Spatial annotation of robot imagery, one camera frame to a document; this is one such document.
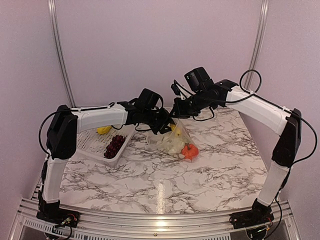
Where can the white cauliflower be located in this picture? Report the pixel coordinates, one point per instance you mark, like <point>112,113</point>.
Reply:
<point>173,146</point>

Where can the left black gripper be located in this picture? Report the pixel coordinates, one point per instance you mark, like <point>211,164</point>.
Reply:
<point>166,121</point>

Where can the yellow banana piece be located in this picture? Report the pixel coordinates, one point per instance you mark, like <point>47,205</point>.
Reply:
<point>103,130</point>

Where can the front aluminium rail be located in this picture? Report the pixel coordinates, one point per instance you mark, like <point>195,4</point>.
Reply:
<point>107,225</point>

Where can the clear zip top bag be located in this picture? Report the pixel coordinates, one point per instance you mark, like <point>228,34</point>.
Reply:
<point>155,142</point>

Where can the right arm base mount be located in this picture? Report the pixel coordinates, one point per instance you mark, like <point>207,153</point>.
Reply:
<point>258,214</point>

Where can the dark red grape bunch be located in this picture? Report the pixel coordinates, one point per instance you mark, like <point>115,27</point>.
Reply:
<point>114,146</point>

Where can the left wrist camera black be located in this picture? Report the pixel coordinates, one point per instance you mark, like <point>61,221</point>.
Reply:
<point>148,99</point>

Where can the aluminium frame post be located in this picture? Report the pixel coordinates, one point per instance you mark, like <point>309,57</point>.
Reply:
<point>260,33</point>
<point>59,50</point>

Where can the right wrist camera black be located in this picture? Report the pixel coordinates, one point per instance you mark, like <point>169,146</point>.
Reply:
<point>199,80</point>

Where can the right aluminium frame post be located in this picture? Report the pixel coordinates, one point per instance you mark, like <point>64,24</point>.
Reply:
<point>260,33</point>

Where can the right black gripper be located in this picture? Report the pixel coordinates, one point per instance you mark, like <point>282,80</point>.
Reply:
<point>179,112</point>

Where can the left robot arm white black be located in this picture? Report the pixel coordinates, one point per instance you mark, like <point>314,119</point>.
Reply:
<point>67,123</point>

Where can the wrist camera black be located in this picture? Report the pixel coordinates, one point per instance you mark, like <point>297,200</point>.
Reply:
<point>199,80</point>
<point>148,99</point>

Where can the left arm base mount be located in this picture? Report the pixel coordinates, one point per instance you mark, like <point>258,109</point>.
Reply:
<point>57,216</point>

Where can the yellow corn cob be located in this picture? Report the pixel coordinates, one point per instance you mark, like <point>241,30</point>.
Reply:
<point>176,130</point>

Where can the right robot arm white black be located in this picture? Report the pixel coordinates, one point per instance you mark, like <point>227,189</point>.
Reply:
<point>282,121</point>

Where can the white plastic basket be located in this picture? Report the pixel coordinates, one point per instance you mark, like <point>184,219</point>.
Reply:
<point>92,145</point>

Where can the left aluminium frame post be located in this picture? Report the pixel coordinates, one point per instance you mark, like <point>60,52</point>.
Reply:
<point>59,50</point>

